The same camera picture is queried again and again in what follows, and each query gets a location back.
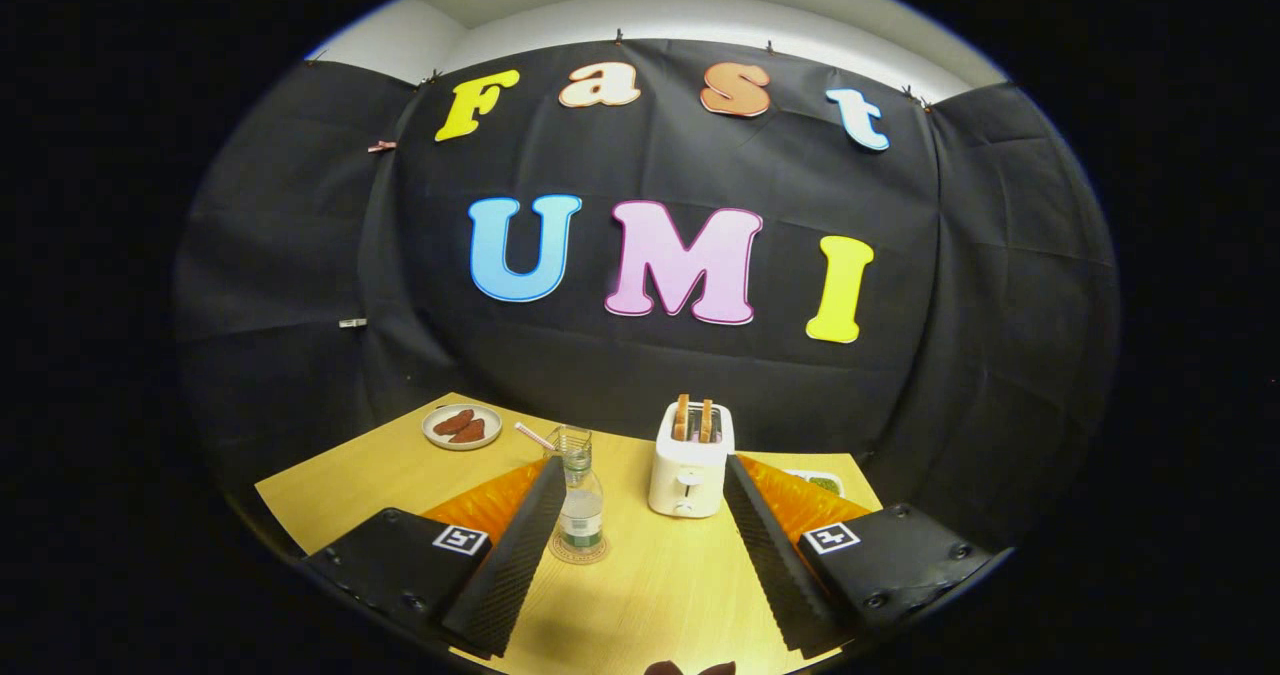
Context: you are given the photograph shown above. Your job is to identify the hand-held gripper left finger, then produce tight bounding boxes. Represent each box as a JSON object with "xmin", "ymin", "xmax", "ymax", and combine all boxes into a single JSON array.
[{"xmin": 300, "ymin": 455, "xmax": 568, "ymax": 659}]

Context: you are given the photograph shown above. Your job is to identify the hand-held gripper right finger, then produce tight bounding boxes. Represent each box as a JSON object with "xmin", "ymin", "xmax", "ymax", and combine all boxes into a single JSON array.
[{"xmin": 722, "ymin": 453, "xmax": 1001, "ymax": 661}]

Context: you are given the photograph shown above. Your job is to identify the round wooden coaster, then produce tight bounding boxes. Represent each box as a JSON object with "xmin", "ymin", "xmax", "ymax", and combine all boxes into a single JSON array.
[{"xmin": 548, "ymin": 530, "xmax": 611, "ymax": 566}]

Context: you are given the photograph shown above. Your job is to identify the clear plastic juice bottle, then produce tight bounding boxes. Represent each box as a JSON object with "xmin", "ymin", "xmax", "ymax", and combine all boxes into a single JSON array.
[{"xmin": 558, "ymin": 450, "xmax": 606, "ymax": 554}]

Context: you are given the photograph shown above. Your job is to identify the white divided snack dish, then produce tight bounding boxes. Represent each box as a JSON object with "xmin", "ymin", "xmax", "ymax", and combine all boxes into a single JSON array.
[{"xmin": 785, "ymin": 469, "xmax": 846, "ymax": 498}]

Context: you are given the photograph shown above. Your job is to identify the wooden table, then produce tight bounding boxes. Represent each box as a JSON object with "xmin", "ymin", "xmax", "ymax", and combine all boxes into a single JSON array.
[{"xmin": 255, "ymin": 392, "xmax": 884, "ymax": 675}]

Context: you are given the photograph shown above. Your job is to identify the white toaster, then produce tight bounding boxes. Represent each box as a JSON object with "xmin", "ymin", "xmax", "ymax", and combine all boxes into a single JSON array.
[{"xmin": 648, "ymin": 402, "xmax": 737, "ymax": 519}]

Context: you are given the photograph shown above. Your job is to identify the ribbed clear glass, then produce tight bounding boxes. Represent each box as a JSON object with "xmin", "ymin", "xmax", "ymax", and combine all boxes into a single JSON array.
[{"xmin": 553, "ymin": 425, "xmax": 594, "ymax": 468}]

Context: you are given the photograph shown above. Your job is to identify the small white plate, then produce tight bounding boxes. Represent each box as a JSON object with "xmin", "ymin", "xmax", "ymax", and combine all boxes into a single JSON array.
[{"xmin": 421, "ymin": 403, "xmax": 504, "ymax": 452}]

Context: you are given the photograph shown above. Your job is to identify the black backdrop cloth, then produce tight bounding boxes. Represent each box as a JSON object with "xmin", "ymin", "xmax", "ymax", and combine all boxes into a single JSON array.
[{"xmin": 172, "ymin": 37, "xmax": 1119, "ymax": 556}]

